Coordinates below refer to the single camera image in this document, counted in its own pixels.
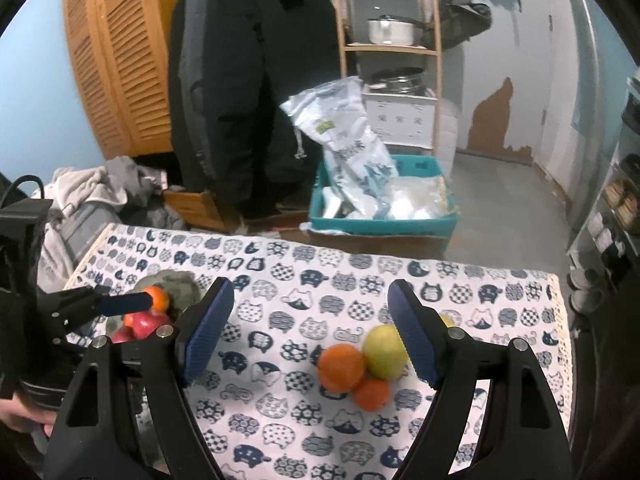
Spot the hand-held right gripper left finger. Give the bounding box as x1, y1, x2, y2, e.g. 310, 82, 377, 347
45, 276, 236, 480

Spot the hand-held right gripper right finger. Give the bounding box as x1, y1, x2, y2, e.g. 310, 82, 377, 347
387, 279, 576, 480

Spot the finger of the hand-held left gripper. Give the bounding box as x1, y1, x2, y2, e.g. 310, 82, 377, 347
37, 285, 155, 346

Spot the dark red apple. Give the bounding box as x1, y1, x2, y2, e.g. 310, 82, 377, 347
125, 311, 173, 341

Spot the medium orange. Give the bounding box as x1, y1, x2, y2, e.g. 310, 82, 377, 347
147, 286, 171, 313

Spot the green glass plate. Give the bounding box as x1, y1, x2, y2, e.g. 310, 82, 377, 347
87, 270, 203, 348

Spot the small orange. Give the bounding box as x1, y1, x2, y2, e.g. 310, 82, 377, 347
354, 377, 391, 412

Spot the large orange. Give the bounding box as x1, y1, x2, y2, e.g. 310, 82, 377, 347
318, 344, 367, 395

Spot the person's left hand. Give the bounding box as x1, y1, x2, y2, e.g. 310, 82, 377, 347
0, 392, 56, 443

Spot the cardboard box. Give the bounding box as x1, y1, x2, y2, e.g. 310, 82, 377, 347
300, 220, 453, 261

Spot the grey clothes pile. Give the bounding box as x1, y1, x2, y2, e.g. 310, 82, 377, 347
37, 156, 188, 291

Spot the cat print tablecloth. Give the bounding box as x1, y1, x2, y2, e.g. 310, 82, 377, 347
65, 223, 573, 480

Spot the teal plastic crate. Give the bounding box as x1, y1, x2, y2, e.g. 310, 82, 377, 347
307, 155, 460, 238

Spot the wooden box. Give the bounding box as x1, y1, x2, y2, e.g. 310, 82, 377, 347
162, 187, 241, 233

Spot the clear plastic bag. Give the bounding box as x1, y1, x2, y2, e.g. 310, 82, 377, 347
390, 176, 451, 221

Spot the white rice bag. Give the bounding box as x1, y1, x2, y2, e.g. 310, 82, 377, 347
280, 76, 401, 218

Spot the wooden louvered door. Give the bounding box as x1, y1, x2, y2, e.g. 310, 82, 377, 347
62, 0, 201, 158

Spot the shoe rack with shoes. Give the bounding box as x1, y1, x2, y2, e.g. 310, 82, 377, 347
570, 150, 640, 311

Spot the black jacket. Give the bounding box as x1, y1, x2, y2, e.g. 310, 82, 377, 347
167, 0, 341, 216

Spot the steel pot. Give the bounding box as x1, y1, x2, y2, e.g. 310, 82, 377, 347
367, 66, 426, 96

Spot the grey jacket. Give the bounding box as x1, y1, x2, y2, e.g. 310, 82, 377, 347
181, 0, 211, 176

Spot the wooden shelf rack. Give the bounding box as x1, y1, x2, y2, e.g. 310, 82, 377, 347
328, 0, 443, 151

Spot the white door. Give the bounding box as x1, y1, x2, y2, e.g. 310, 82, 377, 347
530, 0, 601, 231

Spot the metal shoe rack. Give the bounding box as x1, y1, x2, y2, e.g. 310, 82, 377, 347
567, 65, 640, 311

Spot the white pot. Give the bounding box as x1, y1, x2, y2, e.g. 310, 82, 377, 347
367, 15, 431, 46

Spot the dark hanging bag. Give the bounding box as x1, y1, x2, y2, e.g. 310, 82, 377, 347
440, 0, 493, 51

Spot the black cable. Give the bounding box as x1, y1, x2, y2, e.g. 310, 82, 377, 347
0, 174, 48, 211

